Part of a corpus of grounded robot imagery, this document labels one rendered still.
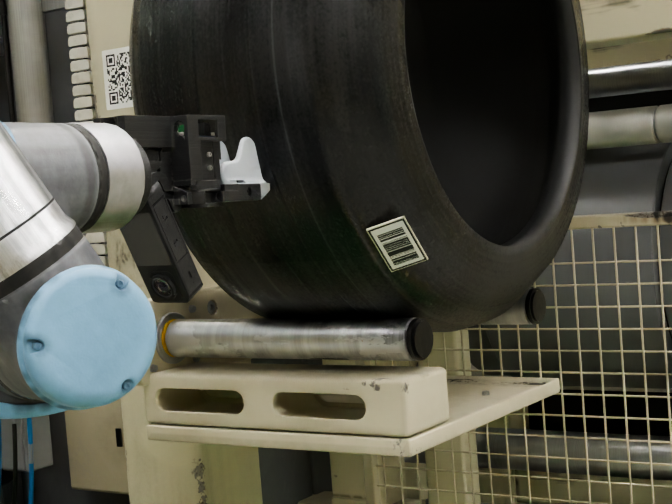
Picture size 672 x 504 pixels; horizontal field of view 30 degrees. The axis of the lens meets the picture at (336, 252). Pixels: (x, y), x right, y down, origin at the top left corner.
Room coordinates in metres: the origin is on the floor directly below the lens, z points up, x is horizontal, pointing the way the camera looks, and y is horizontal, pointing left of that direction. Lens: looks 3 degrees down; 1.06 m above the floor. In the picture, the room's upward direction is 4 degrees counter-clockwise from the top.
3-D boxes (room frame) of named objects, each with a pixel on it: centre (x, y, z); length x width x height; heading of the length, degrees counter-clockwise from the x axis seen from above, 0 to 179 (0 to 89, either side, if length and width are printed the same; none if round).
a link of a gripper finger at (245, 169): (1.18, 0.08, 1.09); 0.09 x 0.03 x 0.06; 146
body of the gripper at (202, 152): (1.10, 0.15, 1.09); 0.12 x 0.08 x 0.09; 145
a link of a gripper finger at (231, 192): (1.14, 0.10, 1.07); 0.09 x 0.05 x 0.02; 146
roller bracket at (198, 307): (1.60, 0.13, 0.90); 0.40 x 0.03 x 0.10; 146
